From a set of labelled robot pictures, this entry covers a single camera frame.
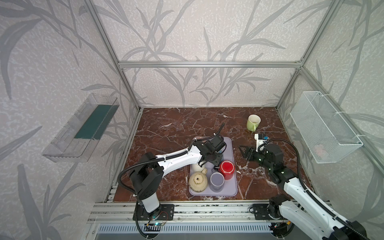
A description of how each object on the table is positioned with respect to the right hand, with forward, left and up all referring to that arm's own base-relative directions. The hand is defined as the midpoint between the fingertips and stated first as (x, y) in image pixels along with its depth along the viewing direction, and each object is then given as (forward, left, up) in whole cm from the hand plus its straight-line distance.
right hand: (242, 142), depth 81 cm
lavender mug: (-18, +14, -8) cm, 24 cm away
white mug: (-11, +26, -8) cm, 29 cm away
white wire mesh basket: (-7, -32, +17) cm, 37 cm away
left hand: (-3, +13, -7) cm, 15 cm away
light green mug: (+22, -13, -9) cm, 27 cm away
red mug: (-11, +8, -9) cm, 16 cm away
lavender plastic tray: (-19, +7, -16) cm, 26 cm away
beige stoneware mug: (-18, +24, -7) cm, 31 cm away
